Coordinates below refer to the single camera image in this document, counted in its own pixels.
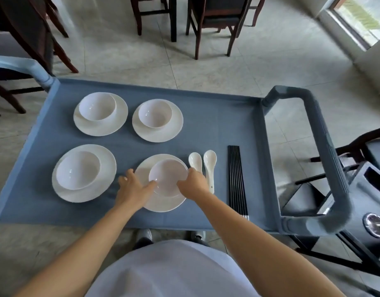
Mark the window with dark frame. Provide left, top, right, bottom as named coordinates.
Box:
left=329, top=0, right=380, bottom=51

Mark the person's right hand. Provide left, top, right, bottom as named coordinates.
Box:
left=176, top=167, right=211, bottom=199

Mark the person's grey shoe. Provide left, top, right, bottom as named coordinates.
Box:
left=134, top=229, right=154, bottom=249
left=190, top=230, right=210, bottom=246

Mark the grey-blue service cart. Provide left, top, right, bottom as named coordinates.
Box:
left=0, top=55, right=354, bottom=235

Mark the person's right forearm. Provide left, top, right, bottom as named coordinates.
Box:
left=194, top=192, right=347, bottom=297

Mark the black side cabinet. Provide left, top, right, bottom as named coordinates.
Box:
left=281, top=142, right=380, bottom=277

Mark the person's white apron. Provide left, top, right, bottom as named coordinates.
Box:
left=85, top=239, right=262, bottom=297

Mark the person's left forearm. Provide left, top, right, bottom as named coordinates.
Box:
left=13, top=199, right=144, bottom=297

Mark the white ceramic plate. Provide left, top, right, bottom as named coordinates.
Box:
left=52, top=144, right=117, bottom=203
left=73, top=93, right=128, bottom=137
left=132, top=99, right=184, bottom=143
left=134, top=154, right=190, bottom=213

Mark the person's left hand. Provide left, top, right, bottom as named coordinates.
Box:
left=118, top=169, right=158, bottom=211

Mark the white ceramic soup spoon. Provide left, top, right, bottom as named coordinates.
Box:
left=204, top=150, right=217, bottom=194
left=189, top=152, right=203, bottom=175

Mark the round silver metal fitting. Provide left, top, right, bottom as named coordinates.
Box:
left=363, top=213, right=380, bottom=239

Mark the bundle of black chopsticks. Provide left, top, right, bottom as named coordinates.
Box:
left=228, top=145, right=249, bottom=220

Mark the dark wooden chair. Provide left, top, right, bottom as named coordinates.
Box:
left=0, top=67, right=45, bottom=118
left=310, top=125, right=380, bottom=166
left=129, top=0, right=178, bottom=43
left=0, top=0, right=79, bottom=74
left=186, top=0, right=254, bottom=60
left=251, top=0, right=267, bottom=27

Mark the white ceramic bowl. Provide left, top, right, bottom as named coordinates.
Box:
left=148, top=159, right=189, bottom=197
left=78, top=92, right=117, bottom=122
left=56, top=151, right=101, bottom=191
left=138, top=100, right=173, bottom=129

